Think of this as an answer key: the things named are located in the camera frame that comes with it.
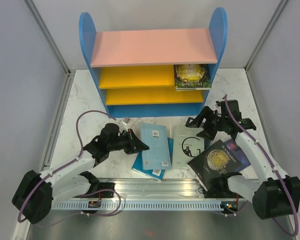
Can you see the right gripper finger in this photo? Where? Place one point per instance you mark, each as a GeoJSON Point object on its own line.
{"type": "Point", "coordinates": [208, 132]}
{"type": "Point", "coordinates": [206, 116]}

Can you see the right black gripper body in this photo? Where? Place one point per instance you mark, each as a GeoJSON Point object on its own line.
{"type": "Point", "coordinates": [219, 122]}

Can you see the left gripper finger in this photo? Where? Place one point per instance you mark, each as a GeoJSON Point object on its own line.
{"type": "Point", "coordinates": [131, 150]}
{"type": "Point", "coordinates": [135, 142]}

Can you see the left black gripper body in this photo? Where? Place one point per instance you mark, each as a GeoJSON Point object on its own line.
{"type": "Point", "coordinates": [122, 142]}

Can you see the light blue book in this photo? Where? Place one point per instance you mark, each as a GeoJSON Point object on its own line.
{"type": "Point", "coordinates": [157, 157]}

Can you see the pale grey Gatsby book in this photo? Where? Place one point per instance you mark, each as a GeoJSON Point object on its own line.
{"type": "Point", "coordinates": [186, 146]}

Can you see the yellow book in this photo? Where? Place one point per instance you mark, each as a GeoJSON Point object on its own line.
{"type": "Point", "coordinates": [179, 89]}

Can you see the green Alice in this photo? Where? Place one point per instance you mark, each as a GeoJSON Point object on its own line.
{"type": "Point", "coordinates": [192, 76]}

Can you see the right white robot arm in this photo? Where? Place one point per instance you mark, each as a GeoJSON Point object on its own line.
{"type": "Point", "coordinates": [272, 194]}

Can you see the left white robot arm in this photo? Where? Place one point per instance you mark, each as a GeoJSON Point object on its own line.
{"type": "Point", "coordinates": [38, 192]}

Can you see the navy blue book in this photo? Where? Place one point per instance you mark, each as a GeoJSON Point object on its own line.
{"type": "Point", "coordinates": [189, 121]}

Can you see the black Moon and Sixpence book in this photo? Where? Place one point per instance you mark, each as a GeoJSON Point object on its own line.
{"type": "Point", "coordinates": [213, 162]}

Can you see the bright blue book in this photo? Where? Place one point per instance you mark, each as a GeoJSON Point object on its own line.
{"type": "Point", "coordinates": [154, 174]}

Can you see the dark purple blue book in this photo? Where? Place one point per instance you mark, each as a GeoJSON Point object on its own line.
{"type": "Point", "coordinates": [239, 154]}

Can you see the aluminium rail frame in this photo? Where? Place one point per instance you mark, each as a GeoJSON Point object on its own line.
{"type": "Point", "coordinates": [150, 189]}

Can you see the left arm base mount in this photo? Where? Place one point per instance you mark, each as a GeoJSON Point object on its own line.
{"type": "Point", "coordinates": [105, 194]}

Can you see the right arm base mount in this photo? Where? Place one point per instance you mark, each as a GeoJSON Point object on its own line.
{"type": "Point", "coordinates": [232, 203]}

